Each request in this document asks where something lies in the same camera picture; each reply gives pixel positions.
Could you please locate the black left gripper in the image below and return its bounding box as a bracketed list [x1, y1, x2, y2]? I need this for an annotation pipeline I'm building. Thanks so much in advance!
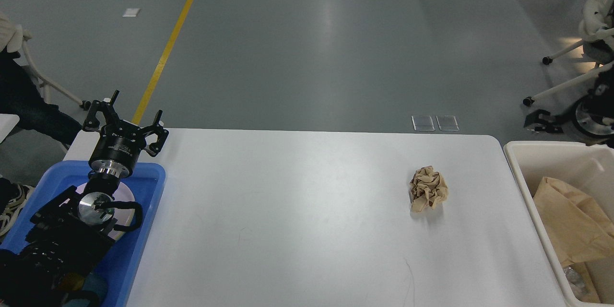
[83, 89, 169, 178]

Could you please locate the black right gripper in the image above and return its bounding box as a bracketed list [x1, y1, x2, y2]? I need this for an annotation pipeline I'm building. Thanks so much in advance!
[523, 96, 614, 147]

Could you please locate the brown paper bag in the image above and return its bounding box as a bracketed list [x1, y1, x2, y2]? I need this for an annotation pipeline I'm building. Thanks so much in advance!
[533, 177, 614, 266]

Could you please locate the dark teal mug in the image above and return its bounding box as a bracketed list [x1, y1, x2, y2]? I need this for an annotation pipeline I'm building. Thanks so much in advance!
[61, 273, 108, 307]

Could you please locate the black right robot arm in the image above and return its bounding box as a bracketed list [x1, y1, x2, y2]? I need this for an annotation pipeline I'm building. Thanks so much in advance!
[523, 63, 614, 148]

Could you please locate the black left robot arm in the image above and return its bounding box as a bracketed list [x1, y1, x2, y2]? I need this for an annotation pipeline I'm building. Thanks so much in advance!
[1, 91, 169, 307]

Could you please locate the white plastic bin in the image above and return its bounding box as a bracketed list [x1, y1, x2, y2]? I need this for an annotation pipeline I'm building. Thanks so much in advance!
[504, 141, 614, 307]

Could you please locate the clear floor plate right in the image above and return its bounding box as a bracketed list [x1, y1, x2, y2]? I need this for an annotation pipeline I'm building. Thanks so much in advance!
[436, 115, 460, 132]

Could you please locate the clear floor plate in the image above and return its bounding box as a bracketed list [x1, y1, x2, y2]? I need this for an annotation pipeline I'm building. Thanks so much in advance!
[412, 115, 436, 132]
[436, 115, 460, 132]

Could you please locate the seated person left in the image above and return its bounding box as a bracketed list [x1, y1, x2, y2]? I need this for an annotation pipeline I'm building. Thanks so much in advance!
[0, 12, 82, 147]

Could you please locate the clear floor plate left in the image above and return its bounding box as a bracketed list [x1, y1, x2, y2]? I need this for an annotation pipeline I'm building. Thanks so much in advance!
[412, 115, 436, 132]

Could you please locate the white office chair right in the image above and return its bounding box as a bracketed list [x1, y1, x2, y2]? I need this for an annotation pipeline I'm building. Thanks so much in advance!
[522, 0, 614, 107]

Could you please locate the white office chair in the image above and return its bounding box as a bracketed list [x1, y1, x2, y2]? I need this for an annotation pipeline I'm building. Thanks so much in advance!
[17, 24, 91, 111]
[522, 0, 614, 107]

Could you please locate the white table corner left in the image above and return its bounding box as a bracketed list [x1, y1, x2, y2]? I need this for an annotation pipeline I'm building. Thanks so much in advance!
[0, 113, 20, 143]

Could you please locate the white paper scrap on floor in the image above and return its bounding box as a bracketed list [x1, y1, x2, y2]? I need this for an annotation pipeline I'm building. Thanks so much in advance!
[122, 8, 141, 18]

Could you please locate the shoe on floor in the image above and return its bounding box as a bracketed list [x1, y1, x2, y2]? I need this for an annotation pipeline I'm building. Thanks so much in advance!
[0, 178, 35, 238]

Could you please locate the crumpled brown paper ball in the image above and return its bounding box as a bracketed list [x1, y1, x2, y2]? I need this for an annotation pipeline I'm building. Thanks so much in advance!
[409, 165, 449, 213]

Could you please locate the blue plastic tray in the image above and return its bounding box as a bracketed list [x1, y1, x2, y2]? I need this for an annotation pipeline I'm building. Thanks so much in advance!
[1, 160, 166, 307]

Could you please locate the white office chair left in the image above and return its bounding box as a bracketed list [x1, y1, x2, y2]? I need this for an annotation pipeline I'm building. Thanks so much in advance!
[17, 24, 91, 111]

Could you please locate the foil scrap in bin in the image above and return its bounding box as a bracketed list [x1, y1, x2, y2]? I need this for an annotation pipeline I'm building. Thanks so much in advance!
[562, 266, 589, 300]

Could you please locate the brown paper in bin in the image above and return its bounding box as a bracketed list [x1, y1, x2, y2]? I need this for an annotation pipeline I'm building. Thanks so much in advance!
[570, 263, 601, 303]

